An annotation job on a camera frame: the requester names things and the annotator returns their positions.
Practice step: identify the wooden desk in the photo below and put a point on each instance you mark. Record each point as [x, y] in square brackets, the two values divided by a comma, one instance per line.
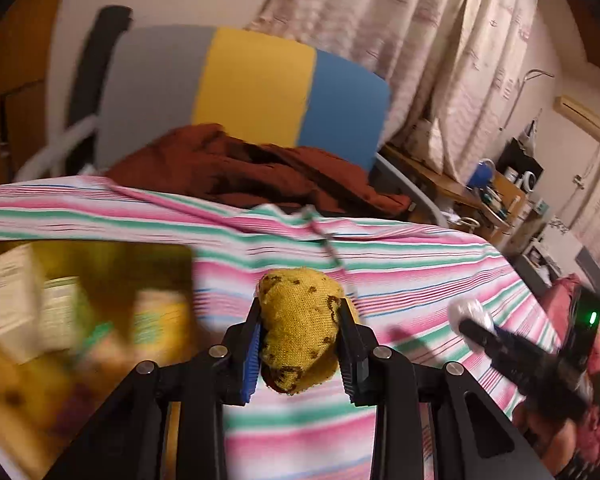
[430, 177]

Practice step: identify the white air conditioner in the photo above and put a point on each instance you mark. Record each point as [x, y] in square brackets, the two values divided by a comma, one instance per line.
[580, 117]

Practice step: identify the beige patterned curtain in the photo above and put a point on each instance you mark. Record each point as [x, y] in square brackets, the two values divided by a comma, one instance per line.
[390, 35]

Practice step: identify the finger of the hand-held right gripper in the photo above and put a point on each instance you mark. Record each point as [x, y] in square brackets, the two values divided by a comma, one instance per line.
[540, 385]
[505, 342]

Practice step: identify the yellow sock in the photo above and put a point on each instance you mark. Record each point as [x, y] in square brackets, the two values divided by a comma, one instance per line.
[300, 325]

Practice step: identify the rust brown cloth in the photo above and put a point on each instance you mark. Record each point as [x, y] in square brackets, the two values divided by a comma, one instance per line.
[220, 165]

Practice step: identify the orange snack packet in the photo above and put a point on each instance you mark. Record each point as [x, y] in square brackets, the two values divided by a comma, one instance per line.
[165, 320]

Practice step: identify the green and white box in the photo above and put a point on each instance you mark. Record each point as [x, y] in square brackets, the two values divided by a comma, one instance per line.
[65, 310]

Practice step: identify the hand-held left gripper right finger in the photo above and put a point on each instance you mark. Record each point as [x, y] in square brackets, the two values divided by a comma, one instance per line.
[352, 360]

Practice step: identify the wooden wardrobe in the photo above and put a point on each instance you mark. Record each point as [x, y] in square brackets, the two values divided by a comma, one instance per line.
[15, 60]

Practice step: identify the clear plastic bag ball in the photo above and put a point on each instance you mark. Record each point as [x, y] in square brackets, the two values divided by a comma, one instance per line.
[467, 310]

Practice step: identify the wooden box with packets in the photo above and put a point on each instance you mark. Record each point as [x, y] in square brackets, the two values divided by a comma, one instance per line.
[25, 400]

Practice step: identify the pink green striped bed sheet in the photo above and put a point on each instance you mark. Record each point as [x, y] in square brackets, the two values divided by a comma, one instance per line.
[405, 270]

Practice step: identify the white storage shelf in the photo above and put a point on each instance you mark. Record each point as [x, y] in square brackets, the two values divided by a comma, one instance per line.
[555, 255]

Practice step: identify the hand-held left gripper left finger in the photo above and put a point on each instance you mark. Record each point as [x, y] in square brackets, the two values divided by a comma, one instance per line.
[251, 360]

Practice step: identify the white paper leaflet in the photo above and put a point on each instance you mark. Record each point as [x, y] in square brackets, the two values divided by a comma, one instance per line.
[15, 300]

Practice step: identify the black board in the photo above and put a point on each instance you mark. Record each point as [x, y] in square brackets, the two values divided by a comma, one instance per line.
[517, 160]

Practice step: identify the grey yellow blue chair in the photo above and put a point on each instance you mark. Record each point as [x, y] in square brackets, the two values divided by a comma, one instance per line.
[255, 85]

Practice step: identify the light wooden cabinet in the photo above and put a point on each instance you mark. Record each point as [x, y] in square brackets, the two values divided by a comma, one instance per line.
[510, 205]

